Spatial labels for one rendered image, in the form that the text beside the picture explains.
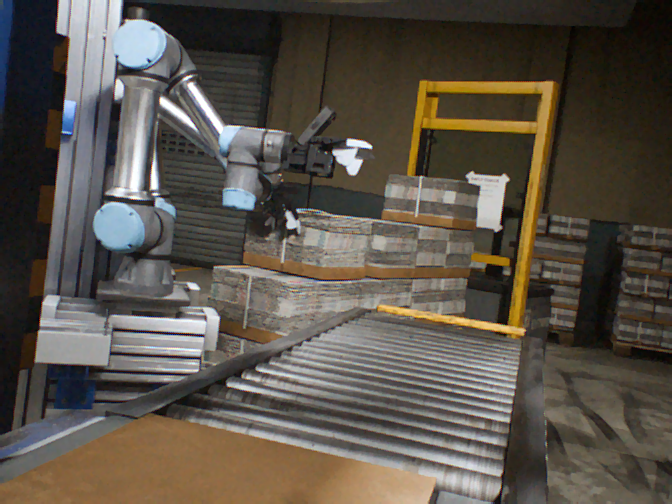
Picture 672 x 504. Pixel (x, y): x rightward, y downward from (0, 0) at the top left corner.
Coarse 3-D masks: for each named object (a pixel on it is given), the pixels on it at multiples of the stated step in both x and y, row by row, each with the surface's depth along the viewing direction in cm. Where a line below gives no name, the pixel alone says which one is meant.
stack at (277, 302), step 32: (224, 288) 258; (256, 288) 249; (288, 288) 241; (320, 288) 253; (352, 288) 271; (384, 288) 292; (416, 288) 316; (256, 320) 249; (288, 320) 241; (320, 320) 256; (224, 352) 257
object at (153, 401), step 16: (336, 320) 191; (352, 320) 199; (288, 336) 160; (304, 336) 163; (256, 352) 140; (272, 352) 141; (208, 368) 122; (224, 368) 124; (240, 368) 125; (176, 384) 110; (192, 384) 111; (208, 384) 113; (224, 384) 118; (144, 400) 100; (160, 400) 101; (176, 400) 102; (128, 416) 93
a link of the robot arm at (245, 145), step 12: (228, 132) 168; (240, 132) 167; (252, 132) 167; (264, 132) 167; (228, 144) 167; (240, 144) 167; (252, 144) 166; (228, 156) 169; (240, 156) 167; (252, 156) 168
